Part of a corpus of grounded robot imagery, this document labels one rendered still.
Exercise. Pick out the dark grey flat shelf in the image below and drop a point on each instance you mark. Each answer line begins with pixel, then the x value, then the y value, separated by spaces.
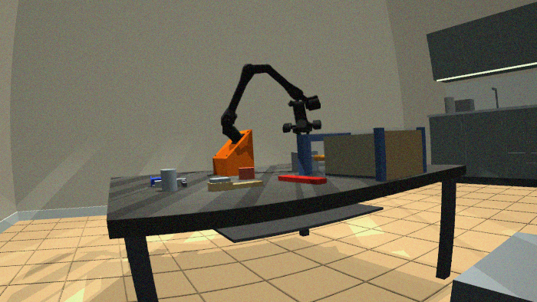
pixel 297 223

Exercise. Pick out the red flat bar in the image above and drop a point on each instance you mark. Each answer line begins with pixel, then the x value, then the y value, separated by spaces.
pixel 298 179

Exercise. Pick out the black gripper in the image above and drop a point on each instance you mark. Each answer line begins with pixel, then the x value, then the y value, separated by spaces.
pixel 288 126

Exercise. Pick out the grey cylinder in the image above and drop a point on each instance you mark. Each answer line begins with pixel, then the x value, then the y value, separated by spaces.
pixel 169 180

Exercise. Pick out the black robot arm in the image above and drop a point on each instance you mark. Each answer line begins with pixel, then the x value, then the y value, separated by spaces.
pixel 249 70

